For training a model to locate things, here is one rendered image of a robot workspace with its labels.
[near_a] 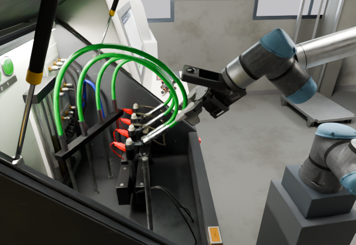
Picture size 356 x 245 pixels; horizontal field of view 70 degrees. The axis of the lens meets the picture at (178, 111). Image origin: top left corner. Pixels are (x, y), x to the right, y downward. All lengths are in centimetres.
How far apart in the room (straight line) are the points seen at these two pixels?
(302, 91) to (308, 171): 45
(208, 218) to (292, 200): 44
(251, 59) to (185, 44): 277
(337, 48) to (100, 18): 78
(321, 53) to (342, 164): 34
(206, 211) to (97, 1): 81
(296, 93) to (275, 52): 12
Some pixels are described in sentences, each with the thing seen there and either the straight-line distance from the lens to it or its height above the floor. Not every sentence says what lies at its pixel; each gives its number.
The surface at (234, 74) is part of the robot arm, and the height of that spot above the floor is 137.
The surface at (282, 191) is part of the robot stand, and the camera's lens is 117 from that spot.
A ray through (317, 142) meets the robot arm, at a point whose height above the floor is 107.
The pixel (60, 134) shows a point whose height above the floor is 116.
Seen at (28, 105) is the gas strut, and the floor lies 142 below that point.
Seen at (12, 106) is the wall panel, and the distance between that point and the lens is 79.
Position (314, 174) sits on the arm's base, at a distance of 105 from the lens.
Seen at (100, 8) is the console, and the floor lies 147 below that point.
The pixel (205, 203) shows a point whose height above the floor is 95.
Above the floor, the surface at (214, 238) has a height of 96.
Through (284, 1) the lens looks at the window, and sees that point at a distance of 370.
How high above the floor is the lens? 158
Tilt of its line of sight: 29 degrees down
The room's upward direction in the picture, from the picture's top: straight up
